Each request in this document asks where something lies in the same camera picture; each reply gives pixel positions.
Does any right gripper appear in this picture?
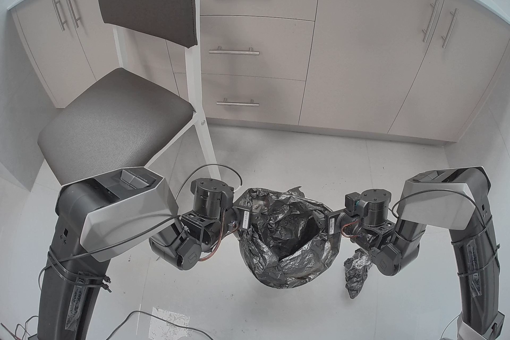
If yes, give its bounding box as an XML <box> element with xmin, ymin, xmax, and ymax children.
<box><xmin>313</xmin><ymin>210</ymin><xmax>362</xmax><ymax>239</ymax></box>

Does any beige cabinet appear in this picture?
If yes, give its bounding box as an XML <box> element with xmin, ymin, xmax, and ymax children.
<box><xmin>6</xmin><ymin>0</ymin><xmax>510</xmax><ymax>144</ymax></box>

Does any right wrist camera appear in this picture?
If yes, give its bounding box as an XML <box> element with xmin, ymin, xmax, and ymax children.
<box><xmin>344</xmin><ymin>192</ymin><xmax>364</xmax><ymax>218</ymax></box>

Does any black cable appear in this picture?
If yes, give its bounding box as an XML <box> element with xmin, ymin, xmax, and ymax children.
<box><xmin>105</xmin><ymin>311</ymin><xmax>208</xmax><ymax>340</ymax></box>
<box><xmin>392</xmin><ymin>188</ymin><xmax>492</xmax><ymax>229</ymax></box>
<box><xmin>441</xmin><ymin>324</ymin><xmax>466</xmax><ymax>340</ymax></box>
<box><xmin>39</xmin><ymin>163</ymin><xmax>243</xmax><ymax>283</ymax></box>

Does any black plastic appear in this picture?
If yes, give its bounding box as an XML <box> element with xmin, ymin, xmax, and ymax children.
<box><xmin>343</xmin><ymin>249</ymin><xmax>375</xmax><ymax>299</ymax></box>

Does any black plastic bag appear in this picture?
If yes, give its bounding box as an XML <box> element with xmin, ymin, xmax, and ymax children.
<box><xmin>238</xmin><ymin>187</ymin><xmax>342</xmax><ymax>289</ymax></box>

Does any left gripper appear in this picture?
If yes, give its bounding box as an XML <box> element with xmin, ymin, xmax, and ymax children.
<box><xmin>228</xmin><ymin>205</ymin><xmax>256</xmax><ymax>234</ymax></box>

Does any grey chair with white frame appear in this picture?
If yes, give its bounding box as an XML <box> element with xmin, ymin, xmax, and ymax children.
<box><xmin>37</xmin><ymin>0</ymin><xmax>222</xmax><ymax>188</ymax></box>

